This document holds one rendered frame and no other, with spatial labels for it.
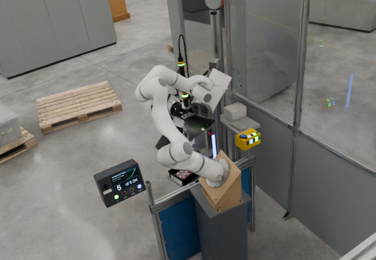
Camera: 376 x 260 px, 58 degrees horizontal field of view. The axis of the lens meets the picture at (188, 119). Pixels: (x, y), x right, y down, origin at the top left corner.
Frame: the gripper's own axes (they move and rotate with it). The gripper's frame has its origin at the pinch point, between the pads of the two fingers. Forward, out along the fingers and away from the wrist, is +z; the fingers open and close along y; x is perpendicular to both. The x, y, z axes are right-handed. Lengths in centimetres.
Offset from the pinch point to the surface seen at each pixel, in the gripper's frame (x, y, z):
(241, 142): -42, 21, -39
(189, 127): -29.0, -6.9, -14.8
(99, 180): -21, -82, -39
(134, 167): -22, -61, -40
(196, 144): -47.5, -2.2, -12.7
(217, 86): -19.6, 35.6, 10.1
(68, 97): -135, -41, 337
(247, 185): -89, 28, -37
